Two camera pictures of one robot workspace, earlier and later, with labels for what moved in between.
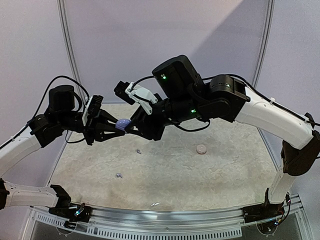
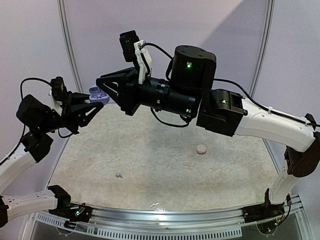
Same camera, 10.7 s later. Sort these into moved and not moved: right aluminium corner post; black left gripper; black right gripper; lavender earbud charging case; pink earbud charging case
Moved: lavender earbud charging case; black left gripper; black right gripper
Not moved: right aluminium corner post; pink earbud charging case
